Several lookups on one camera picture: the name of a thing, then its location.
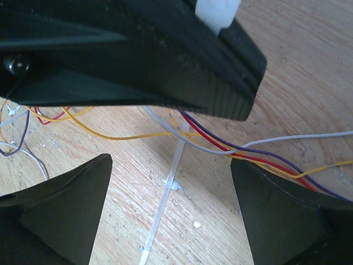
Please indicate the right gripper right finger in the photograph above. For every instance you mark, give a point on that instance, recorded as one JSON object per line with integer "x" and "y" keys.
{"x": 289, "y": 224}

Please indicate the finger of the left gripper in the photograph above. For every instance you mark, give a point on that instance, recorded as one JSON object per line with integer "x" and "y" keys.
{"x": 189, "y": 55}

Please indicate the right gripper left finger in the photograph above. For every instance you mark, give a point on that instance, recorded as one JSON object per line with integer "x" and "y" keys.
{"x": 56, "y": 221}

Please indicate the white zip tie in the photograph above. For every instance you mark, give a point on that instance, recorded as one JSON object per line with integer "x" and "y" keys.
{"x": 171, "y": 179}

